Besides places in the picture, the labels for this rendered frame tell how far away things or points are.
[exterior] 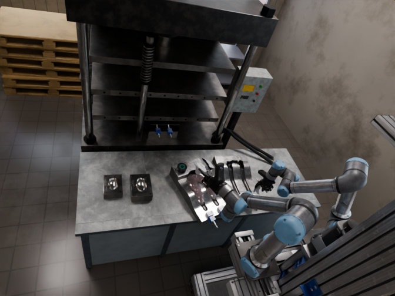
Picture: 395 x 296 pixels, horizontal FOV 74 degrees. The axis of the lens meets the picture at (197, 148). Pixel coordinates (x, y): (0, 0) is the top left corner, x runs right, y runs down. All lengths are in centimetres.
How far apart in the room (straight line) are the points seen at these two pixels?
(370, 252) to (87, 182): 176
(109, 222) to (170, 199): 46
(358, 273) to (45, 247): 237
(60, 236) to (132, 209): 102
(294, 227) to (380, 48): 293
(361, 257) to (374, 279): 9
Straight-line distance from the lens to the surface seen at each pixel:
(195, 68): 211
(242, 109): 258
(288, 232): 116
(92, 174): 215
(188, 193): 199
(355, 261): 139
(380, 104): 366
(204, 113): 246
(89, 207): 200
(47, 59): 389
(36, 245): 283
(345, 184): 162
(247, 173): 229
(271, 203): 137
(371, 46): 385
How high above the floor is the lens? 252
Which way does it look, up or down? 44 degrees down
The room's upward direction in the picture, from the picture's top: 19 degrees clockwise
